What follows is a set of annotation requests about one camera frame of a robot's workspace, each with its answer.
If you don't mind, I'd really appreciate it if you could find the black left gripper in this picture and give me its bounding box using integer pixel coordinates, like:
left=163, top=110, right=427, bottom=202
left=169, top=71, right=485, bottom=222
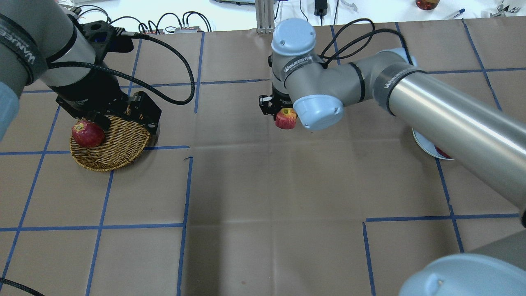
left=55, top=21, right=161, bottom=136

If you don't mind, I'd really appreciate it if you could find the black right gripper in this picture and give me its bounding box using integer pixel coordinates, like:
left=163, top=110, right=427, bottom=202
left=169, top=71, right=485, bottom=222
left=258, top=94, right=293, bottom=120

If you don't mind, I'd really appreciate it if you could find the red apple transferred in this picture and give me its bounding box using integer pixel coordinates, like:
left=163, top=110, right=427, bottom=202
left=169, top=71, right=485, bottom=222
left=275, top=108, right=298, bottom=130

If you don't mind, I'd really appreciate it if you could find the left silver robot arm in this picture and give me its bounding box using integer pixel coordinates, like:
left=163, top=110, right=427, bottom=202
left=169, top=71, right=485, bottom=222
left=0, top=0, right=161, bottom=136

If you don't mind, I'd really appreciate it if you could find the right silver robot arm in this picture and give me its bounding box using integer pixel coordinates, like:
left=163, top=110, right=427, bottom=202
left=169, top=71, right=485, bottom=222
left=259, top=18, right=526, bottom=296

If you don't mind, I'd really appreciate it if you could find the red apple in basket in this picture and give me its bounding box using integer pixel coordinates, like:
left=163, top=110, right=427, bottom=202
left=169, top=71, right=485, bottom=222
left=72, top=120, right=105, bottom=148

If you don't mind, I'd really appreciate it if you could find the woven wicker basket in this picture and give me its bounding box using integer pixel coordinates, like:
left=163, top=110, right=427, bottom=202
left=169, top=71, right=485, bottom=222
left=69, top=116, right=152, bottom=171

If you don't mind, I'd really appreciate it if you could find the white plate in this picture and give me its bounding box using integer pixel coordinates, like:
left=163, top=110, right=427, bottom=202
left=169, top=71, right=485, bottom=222
left=412, top=129, right=454, bottom=160

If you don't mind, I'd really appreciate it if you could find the red apple on plate front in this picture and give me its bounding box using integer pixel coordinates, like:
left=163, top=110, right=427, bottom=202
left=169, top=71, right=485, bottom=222
left=434, top=146, right=452, bottom=160

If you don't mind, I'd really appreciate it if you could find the orange usb hub upper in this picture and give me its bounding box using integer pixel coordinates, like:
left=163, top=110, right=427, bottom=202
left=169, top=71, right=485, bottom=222
left=138, top=24, right=164, bottom=35

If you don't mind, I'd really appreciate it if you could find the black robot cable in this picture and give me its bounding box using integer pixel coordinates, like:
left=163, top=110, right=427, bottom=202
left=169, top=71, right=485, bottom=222
left=48, top=31, right=195, bottom=105

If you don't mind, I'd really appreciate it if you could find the aluminium frame post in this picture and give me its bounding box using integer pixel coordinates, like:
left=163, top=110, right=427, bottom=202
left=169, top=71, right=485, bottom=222
left=255, top=0, right=275, bottom=35

